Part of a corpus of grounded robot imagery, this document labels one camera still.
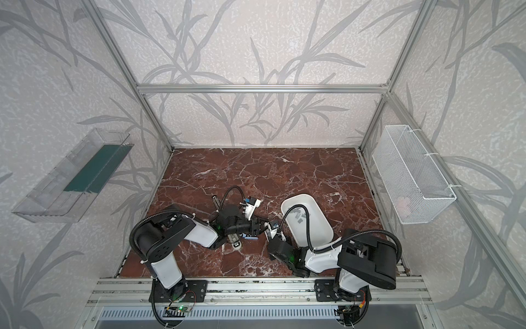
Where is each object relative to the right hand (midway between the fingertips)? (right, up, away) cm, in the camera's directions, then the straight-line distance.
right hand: (269, 232), depth 87 cm
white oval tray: (+23, 0, +2) cm, 23 cm away
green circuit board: (-29, -21, -17) cm, 40 cm away
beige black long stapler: (-15, -2, -3) cm, 15 cm away
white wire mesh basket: (+45, +21, -26) cm, 57 cm away
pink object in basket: (+48, +15, -16) cm, 52 cm away
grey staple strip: (+13, +6, +7) cm, 16 cm away
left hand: (+1, +6, -3) cm, 7 cm away
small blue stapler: (-10, -1, -3) cm, 10 cm away
